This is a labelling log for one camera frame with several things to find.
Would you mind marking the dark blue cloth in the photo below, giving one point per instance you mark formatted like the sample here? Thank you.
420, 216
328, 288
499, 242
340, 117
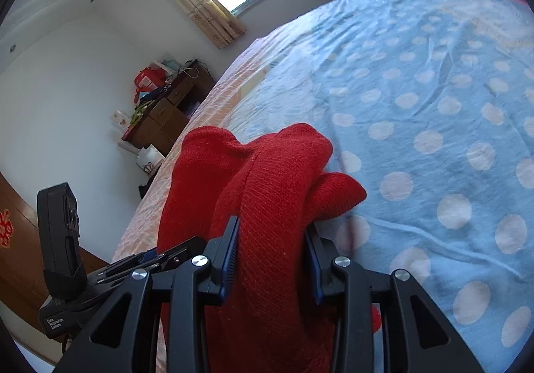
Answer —
152, 96

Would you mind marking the white printed paper bag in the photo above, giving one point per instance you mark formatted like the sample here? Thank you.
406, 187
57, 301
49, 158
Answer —
148, 160

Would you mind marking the red knitted sweater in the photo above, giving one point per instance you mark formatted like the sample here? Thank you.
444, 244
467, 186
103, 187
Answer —
271, 189

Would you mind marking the red gift bag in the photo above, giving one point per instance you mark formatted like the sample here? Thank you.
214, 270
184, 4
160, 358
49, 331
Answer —
148, 80

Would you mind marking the black bag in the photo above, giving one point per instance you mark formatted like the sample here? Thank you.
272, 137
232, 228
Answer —
147, 186

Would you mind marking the wooden desk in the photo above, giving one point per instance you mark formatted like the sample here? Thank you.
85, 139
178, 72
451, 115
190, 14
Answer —
167, 122

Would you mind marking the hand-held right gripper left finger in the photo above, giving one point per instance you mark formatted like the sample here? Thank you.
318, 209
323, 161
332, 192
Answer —
230, 262

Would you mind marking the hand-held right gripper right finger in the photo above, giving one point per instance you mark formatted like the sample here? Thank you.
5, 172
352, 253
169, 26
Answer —
313, 273

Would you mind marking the red paper decoration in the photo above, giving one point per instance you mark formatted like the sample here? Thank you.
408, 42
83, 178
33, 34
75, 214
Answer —
5, 229

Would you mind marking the green bundle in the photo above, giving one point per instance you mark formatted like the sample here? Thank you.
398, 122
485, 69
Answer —
138, 114

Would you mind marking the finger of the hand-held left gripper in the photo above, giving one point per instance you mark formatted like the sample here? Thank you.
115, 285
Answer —
167, 258

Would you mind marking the dotted pink and blue bedsheet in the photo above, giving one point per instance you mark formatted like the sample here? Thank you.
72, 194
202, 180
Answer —
417, 106

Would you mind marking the white printed box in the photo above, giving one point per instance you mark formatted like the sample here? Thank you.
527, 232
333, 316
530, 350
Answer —
118, 120

